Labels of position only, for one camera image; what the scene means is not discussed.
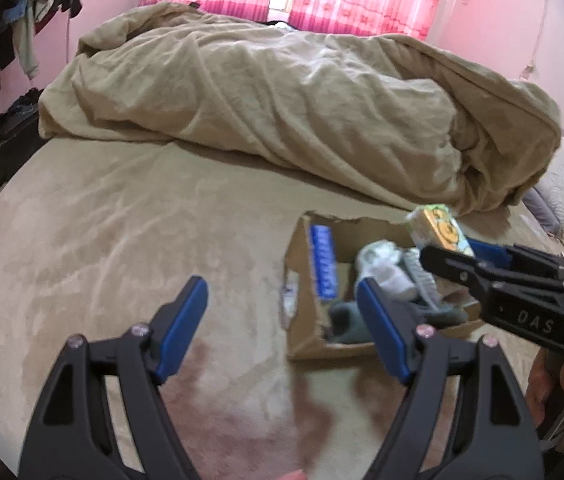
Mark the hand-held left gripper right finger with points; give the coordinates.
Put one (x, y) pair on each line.
(382, 330)

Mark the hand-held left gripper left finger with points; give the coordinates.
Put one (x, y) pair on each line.
(182, 330)

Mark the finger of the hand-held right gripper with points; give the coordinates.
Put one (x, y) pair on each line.
(452, 267)
(527, 265)

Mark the fuzzy grey-white sock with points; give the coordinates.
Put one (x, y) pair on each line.
(423, 282)

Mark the grey sock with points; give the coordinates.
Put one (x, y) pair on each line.
(349, 322)
(442, 315)

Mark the green printed box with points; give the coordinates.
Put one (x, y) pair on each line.
(437, 227)

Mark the white sock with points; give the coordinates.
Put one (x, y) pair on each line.
(387, 272)

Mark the cardboard box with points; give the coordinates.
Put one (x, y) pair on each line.
(307, 327)

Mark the blue toothpaste box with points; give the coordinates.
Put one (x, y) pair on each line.
(323, 260)

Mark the person's right hand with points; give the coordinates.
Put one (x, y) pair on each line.
(537, 390)

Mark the person's left hand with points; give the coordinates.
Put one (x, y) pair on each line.
(296, 476)

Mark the grey pillow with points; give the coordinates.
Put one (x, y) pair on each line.
(549, 210)

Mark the beige duvet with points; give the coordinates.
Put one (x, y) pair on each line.
(262, 100)

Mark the black suitcase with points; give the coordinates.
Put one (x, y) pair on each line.
(4, 145)

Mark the dark clothes on suitcase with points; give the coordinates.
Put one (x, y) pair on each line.
(29, 99)

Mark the black item behind duvet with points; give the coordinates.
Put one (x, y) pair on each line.
(277, 23)

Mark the grey-green garment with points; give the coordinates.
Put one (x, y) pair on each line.
(26, 50)

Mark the blue garment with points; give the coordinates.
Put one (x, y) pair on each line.
(16, 10)

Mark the wall socket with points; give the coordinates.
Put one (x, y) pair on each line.
(528, 70)

